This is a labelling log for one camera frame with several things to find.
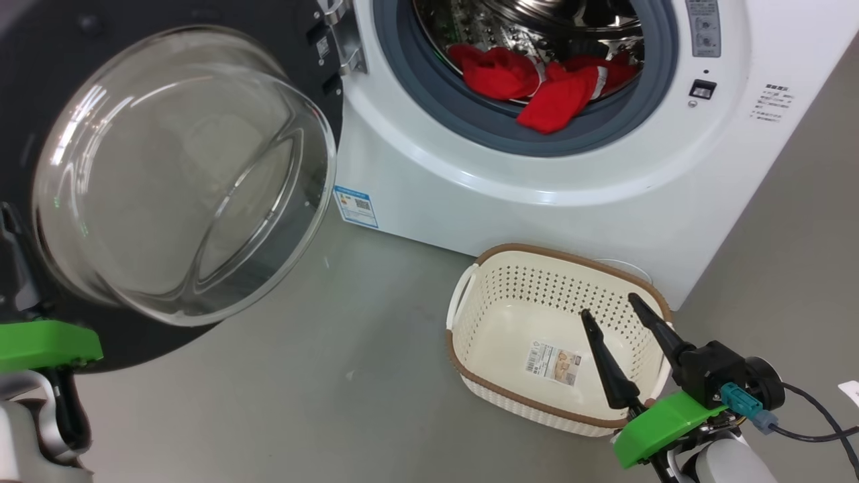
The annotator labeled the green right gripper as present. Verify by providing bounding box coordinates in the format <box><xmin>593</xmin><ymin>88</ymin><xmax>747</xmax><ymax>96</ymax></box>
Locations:
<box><xmin>580</xmin><ymin>292</ymin><xmax>729</xmax><ymax>470</ymax></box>

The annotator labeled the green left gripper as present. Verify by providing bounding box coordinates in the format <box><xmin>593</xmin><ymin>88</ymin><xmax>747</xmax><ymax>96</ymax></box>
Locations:
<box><xmin>0</xmin><ymin>203</ymin><xmax>104</xmax><ymax>374</ymax></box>

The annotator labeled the red and white garment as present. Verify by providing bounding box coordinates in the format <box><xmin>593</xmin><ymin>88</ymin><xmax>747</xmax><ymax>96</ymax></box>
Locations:
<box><xmin>446</xmin><ymin>44</ymin><xmax>640</xmax><ymax>135</ymax></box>

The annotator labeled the black round glass washer door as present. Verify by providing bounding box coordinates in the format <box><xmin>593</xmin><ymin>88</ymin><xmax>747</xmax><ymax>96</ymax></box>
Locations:
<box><xmin>0</xmin><ymin>0</ymin><xmax>345</xmax><ymax>373</ymax></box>

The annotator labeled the printed product label sticker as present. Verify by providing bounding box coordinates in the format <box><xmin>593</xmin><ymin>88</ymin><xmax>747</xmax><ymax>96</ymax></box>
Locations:
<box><xmin>525</xmin><ymin>341</ymin><xmax>582</xmax><ymax>387</ymax></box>

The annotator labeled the cream perforated basket brown rim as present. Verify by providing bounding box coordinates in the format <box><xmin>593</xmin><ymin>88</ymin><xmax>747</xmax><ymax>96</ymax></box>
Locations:
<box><xmin>446</xmin><ymin>243</ymin><xmax>674</xmax><ymax>438</ymax></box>

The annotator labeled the white washing machine body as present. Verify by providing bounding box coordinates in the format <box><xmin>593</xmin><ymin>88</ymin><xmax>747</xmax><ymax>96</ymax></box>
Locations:
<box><xmin>334</xmin><ymin>0</ymin><xmax>859</xmax><ymax>311</ymax></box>

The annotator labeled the steel washer drum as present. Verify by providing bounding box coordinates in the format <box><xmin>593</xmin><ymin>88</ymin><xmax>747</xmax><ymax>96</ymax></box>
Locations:
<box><xmin>413</xmin><ymin>0</ymin><xmax>646</xmax><ymax>105</ymax></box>

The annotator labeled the metal door hinge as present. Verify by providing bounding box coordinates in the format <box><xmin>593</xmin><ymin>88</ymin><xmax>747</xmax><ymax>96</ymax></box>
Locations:
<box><xmin>317</xmin><ymin>0</ymin><xmax>368</xmax><ymax>76</ymax></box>

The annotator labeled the round white filter cover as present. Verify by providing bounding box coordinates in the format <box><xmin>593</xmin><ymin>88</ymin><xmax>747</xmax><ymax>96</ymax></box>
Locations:
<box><xmin>594</xmin><ymin>258</ymin><xmax>653</xmax><ymax>286</ymax></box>

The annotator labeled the black text print label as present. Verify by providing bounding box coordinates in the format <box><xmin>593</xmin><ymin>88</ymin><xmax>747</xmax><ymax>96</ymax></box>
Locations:
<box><xmin>750</xmin><ymin>84</ymin><xmax>796</xmax><ymax>123</ymax></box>

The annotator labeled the blue energy label sticker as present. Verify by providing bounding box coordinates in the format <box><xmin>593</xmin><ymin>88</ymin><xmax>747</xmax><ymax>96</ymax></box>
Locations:
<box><xmin>334</xmin><ymin>186</ymin><xmax>378</xmax><ymax>229</ymax></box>

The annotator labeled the grey warning label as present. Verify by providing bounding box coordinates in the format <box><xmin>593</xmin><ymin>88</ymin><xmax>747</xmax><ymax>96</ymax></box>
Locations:
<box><xmin>685</xmin><ymin>0</ymin><xmax>722</xmax><ymax>58</ymax></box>

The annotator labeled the teal cable connector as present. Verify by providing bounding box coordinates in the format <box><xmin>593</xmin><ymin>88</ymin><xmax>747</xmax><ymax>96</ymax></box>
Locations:
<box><xmin>720</xmin><ymin>382</ymin><xmax>779</xmax><ymax>435</ymax></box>

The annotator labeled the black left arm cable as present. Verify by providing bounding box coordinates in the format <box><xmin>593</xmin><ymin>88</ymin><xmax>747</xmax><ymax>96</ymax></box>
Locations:
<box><xmin>48</xmin><ymin>368</ymin><xmax>93</xmax><ymax>460</ymax></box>

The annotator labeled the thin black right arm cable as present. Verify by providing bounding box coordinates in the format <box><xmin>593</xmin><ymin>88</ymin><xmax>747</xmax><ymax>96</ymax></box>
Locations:
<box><xmin>768</xmin><ymin>382</ymin><xmax>859</xmax><ymax>477</ymax></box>

